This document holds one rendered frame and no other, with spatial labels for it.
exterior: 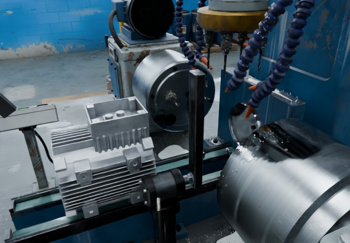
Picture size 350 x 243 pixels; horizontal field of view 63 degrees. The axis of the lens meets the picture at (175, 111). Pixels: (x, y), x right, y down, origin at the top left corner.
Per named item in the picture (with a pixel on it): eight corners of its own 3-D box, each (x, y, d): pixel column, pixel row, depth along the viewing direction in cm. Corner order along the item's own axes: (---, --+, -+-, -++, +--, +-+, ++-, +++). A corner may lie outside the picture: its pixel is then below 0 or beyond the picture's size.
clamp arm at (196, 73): (198, 178, 63) (201, 68, 52) (204, 186, 61) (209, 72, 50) (184, 182, 62) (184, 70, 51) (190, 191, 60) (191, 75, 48)
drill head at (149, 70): (178, 93, 130) (177, 38, 119) (220, 129, 99) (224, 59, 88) (124, 103, 121) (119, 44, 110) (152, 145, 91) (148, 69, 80)
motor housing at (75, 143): (137, 162, 82) (131, 102, 73) (160, 207, 66) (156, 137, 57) (63, 181, 75) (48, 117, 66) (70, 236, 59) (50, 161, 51)
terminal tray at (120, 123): (137, 122, 71) (135, 95, 68) (150, 142, 63) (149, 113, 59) (88, 131, 67) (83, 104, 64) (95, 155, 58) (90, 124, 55)
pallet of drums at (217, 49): (220, 42, 640) (222, 7, 607) (237, 50, 571) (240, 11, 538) (169, 47, 610) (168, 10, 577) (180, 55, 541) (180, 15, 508)
